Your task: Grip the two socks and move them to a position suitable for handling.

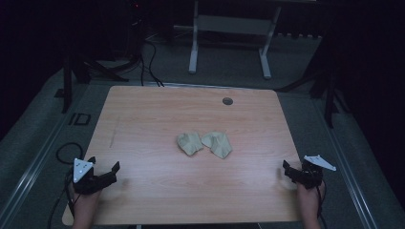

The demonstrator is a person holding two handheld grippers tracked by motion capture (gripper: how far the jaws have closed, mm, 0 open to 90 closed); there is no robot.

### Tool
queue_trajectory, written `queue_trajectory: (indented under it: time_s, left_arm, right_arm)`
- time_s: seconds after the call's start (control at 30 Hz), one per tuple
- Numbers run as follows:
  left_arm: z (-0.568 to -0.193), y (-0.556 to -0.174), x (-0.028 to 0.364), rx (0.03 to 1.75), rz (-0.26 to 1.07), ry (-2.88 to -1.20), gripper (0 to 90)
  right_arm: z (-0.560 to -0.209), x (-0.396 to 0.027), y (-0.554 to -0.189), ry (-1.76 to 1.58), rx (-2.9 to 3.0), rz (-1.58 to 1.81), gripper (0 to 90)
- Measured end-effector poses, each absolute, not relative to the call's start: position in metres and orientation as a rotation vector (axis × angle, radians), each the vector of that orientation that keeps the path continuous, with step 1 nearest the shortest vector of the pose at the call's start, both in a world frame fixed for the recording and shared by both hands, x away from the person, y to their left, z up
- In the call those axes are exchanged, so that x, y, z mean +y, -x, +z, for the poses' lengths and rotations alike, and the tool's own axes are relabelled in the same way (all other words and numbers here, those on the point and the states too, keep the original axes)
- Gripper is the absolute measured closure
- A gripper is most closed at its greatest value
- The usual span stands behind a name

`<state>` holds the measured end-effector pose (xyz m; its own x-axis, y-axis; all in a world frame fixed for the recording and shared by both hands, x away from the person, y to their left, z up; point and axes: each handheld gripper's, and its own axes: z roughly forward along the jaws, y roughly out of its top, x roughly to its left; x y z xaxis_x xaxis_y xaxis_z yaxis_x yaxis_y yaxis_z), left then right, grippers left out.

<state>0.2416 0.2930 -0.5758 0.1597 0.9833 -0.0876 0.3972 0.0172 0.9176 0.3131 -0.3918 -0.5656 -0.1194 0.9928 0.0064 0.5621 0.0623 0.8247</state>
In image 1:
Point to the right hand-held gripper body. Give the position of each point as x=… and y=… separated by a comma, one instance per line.
x=310, y=176

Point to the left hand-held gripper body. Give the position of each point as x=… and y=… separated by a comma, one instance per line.
x=92, y=183

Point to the person's left hand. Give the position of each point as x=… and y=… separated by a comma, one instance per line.
x=85, y=200

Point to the person's right hand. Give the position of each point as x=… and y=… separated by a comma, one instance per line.
x=308, y=196

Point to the black floor stand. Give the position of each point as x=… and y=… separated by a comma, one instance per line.
x=329, y=101
x=67, y=86

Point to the grey round table grommet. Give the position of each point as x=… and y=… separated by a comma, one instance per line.
x=227, y=101

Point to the dark equipment rack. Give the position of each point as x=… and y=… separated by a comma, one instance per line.
x=136, y=35

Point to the metal floor rail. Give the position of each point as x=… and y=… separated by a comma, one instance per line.
x=347, y=168
x=28, y=178

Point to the white metal stand frame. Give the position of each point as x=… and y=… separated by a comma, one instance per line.
x=234, y=24

